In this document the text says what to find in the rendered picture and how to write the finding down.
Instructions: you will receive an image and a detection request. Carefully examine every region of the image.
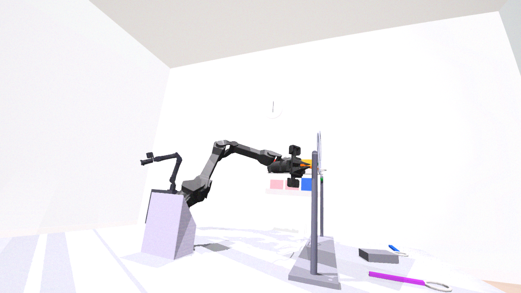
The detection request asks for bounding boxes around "white loop with blue handle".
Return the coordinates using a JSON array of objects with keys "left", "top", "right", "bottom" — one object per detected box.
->
[{"left": 389, "top": 245, "right": 409, "bottom": 256}]

